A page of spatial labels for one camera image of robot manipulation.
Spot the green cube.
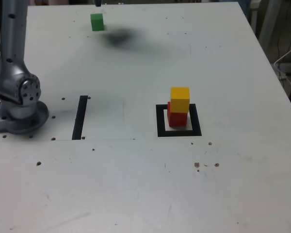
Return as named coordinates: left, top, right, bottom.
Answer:
left=90, top=13, right=105, bottom=32

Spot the white background cable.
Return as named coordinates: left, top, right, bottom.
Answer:
left=274, top=40, right=291, bottom=92

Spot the yellow cube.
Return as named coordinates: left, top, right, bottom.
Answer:
left=170, top=86, right=190, bottom=114

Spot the black tape square outline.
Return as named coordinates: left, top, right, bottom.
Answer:
left=155, top=103, right=202, bottom=138

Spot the red cube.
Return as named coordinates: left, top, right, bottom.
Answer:
left=166, top=101, right=188, bottom=128

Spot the white metal frame leg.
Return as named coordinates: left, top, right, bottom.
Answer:
left=258, top=0, right=281, bottom=54

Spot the black tape strip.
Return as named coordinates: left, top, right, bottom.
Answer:
left=71, top=95, right=89, bottom=141

